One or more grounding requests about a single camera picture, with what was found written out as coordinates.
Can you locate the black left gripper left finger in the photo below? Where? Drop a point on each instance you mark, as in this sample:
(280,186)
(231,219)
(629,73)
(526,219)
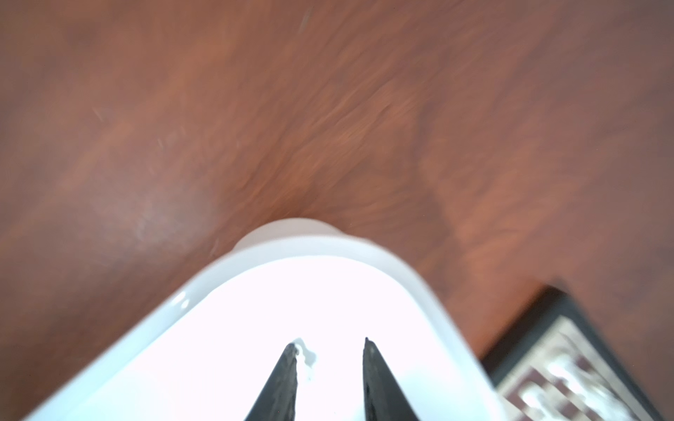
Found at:
(277,400)

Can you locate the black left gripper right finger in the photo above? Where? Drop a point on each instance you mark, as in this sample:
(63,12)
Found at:
(383,398)

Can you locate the white chess pawn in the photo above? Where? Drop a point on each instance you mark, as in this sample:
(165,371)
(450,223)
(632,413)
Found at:
(306,360)

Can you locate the white plastic bin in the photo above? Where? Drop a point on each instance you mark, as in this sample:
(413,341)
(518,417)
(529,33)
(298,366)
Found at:
(208,350)

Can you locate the folding chess board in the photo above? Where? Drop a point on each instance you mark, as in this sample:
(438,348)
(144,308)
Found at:
(553,365)

